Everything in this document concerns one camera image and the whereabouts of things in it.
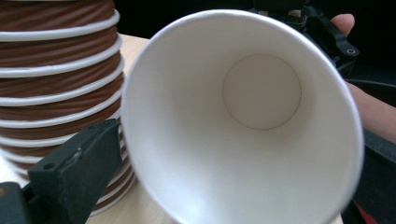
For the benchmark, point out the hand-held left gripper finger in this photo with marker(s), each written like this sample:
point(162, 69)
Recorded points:
point(74, 174)

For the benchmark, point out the stack of brown cups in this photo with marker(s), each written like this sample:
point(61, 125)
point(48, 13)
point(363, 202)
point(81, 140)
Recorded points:
point(56, 81)

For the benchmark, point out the white paper cup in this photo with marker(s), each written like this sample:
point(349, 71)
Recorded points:
point(202, 161)

